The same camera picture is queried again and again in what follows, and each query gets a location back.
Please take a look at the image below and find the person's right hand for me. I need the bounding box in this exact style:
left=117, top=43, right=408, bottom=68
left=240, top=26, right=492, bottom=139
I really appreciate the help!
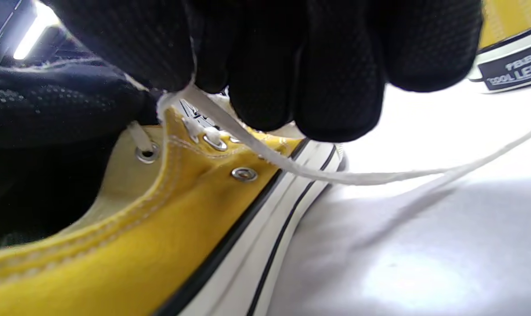
left=41, top=0, right=483, bottom=143

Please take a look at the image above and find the person's left hand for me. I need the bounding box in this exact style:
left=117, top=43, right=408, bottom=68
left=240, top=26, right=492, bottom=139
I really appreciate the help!
left=0, top=59, right=160, bottom=152

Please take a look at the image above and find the white shoe lace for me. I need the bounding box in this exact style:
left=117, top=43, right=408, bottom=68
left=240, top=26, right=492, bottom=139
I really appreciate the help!
left=127, top=83, right=531, bottom=187

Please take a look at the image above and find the yellow canvas shoe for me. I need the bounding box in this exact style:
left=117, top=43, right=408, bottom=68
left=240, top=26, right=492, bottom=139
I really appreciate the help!
left=467, top=0, right=531, bottom=94
left=0, top=94, right=347, bottom=316

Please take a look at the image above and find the bright ceiling light strip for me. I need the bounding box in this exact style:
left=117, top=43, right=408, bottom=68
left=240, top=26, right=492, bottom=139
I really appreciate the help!
left=13, top=2, right=61, bottom=61

